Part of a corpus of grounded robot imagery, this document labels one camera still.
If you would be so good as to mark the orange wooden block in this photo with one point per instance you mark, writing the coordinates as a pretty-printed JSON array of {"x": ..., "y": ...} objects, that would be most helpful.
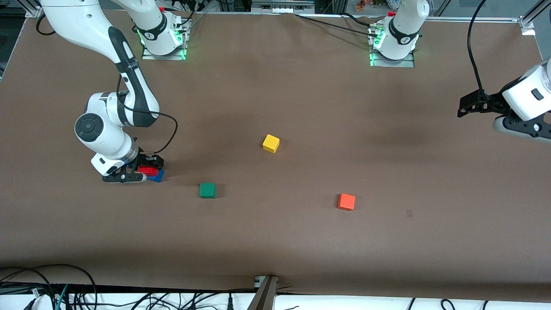
[{"x": 346, "y": 202}]

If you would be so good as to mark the yellow wooden block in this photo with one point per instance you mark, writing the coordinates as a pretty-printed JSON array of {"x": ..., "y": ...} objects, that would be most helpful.
[{"x": 271, "y": 143}]

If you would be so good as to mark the black table edge rail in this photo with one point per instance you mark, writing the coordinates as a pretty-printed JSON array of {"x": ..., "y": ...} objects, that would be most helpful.
[{"x": 129, "y": 289}]

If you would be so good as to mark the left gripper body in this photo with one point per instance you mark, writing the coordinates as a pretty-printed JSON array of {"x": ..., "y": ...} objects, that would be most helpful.
[{"x": 489, "y": 104}]

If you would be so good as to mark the red wooden block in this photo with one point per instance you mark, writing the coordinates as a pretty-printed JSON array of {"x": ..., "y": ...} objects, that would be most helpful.
[{"x": 148, "y": 171}]

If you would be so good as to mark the aluminium table frame rail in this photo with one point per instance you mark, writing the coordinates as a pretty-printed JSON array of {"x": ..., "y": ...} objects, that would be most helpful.
[{"x": 456, "y": 19}]

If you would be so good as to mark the grey power strip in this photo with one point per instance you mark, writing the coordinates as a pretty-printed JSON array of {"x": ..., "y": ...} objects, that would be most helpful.
[{"x": 282, "y": 6}]

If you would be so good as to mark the blue wooden block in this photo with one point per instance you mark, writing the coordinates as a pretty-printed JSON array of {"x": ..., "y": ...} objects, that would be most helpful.
[{"x": 158, "y": 176}]

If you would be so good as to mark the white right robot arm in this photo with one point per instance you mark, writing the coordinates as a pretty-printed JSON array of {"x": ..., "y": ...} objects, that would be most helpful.
[{"x": 107, "y": 142}]

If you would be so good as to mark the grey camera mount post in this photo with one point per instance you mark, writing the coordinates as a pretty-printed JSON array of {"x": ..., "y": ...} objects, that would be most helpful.
[{"x": 264, "y": 297}]

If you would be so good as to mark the aluminium corner bracket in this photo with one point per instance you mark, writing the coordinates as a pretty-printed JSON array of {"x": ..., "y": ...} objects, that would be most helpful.
[
  {"x": 32, "y": 11},
  {"x": 525, "y": 26}
]

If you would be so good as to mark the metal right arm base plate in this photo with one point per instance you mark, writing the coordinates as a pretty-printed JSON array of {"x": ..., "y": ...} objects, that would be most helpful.
[{"x": 148, "y": 56}]

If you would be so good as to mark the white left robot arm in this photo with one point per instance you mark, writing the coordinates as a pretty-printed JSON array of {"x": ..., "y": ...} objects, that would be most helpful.
[{"x": 402, "y": 30}]

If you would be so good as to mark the green wooden block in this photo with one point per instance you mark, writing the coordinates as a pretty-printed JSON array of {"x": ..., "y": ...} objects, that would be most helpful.
[{"x": 207, "y": 190}]

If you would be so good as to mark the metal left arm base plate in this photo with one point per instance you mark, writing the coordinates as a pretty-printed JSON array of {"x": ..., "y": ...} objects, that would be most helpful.
[{"x": 407, "y": 63}]

